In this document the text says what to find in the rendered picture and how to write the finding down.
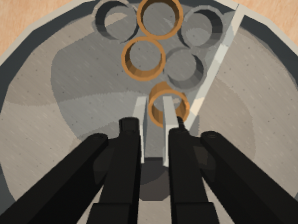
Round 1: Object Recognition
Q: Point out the grey metal ring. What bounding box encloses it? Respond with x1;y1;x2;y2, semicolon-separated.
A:
177;5;227;52
163;47;207;93
91;0;139;44

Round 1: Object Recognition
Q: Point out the bronze bushing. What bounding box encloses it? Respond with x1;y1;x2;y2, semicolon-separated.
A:
137;0;183;40
121;36;166;81
148;81;190;128

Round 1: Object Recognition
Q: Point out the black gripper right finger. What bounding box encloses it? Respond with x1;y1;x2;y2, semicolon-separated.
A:
163;96;298;224

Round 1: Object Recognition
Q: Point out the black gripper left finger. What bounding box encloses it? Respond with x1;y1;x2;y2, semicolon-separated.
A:
0;97;147;224

